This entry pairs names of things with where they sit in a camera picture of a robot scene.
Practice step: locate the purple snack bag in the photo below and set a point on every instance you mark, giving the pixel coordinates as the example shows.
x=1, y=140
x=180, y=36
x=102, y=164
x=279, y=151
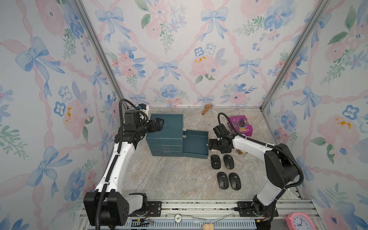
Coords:
x=241, y=124

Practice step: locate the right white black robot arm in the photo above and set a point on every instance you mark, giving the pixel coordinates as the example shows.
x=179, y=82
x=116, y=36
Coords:
x=282, y=169

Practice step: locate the teal drawer cabinet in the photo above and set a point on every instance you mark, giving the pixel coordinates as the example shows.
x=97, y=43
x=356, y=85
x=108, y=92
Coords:
x=169, y=141

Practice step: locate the wooden handle roller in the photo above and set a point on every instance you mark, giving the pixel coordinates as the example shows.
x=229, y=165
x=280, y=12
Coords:
x=207, y=107

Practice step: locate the pink alarm clock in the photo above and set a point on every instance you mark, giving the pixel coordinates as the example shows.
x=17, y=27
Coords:
x=299, y=221

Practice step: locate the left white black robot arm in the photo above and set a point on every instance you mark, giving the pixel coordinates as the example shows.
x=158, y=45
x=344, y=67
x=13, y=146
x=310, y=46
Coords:
x=106, y=206

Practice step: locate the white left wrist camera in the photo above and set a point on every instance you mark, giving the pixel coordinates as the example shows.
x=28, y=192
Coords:
x=143, y=107

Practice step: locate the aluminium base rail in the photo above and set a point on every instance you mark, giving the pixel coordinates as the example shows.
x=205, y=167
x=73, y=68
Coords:
x=194, y=214

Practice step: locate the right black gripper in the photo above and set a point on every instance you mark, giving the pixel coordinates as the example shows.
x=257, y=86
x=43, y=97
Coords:
x=213, y=145

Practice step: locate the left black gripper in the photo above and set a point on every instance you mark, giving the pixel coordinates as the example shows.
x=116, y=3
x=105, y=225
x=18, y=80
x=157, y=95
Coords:
x=159, y=126

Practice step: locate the teal bottom drawer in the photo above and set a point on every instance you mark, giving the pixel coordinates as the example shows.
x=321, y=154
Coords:
x=195, y=144

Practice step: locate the black computer mouse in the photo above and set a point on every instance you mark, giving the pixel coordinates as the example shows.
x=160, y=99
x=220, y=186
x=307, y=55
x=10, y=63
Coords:
x=228, y=161
x=223, y=180
x=235, y=181
x=215, y=162

